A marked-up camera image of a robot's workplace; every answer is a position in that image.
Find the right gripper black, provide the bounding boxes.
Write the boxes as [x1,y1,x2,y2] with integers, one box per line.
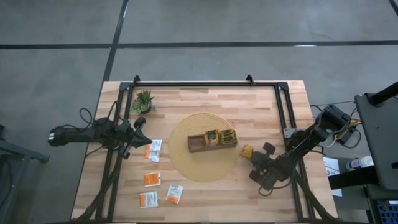
[248,142,292,192]

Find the black keyboard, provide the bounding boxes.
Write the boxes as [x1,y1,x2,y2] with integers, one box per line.
[368,198,398,224]

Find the potted green succulent plant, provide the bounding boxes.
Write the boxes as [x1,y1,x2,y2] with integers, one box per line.
[130,89,157,115]

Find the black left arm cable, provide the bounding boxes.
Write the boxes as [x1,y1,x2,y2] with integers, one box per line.
[78,99,118,126]

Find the white orange tea packet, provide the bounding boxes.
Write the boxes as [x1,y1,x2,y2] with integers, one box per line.
[139,191,159,208]
[145,139,164,152]
[144,172,162,187]
[165,184,184,205]
[144,151,161,163]

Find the grey metal stand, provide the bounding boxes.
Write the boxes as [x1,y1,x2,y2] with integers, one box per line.
[0,124,50,224]

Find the black aluminium table frame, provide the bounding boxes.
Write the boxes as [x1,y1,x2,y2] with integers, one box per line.
[70,80,338,224]

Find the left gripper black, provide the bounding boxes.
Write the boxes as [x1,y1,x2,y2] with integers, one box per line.
[118,116,153,160]

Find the black floor cable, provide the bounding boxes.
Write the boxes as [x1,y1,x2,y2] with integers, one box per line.
[310,100,356,113]

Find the white paper sheet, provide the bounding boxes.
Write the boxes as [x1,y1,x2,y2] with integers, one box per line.
[322,156,343,198]

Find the brown wooden tea box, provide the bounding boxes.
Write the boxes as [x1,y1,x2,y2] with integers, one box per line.
[187,128,238,154]

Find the white bottle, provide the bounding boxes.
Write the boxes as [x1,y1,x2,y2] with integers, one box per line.
[346,156,375,172]

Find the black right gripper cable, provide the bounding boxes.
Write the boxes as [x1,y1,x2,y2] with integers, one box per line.
[257,179,294,197]

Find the round woven beige placemat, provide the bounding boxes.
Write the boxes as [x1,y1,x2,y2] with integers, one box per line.
[168,112,241,184]

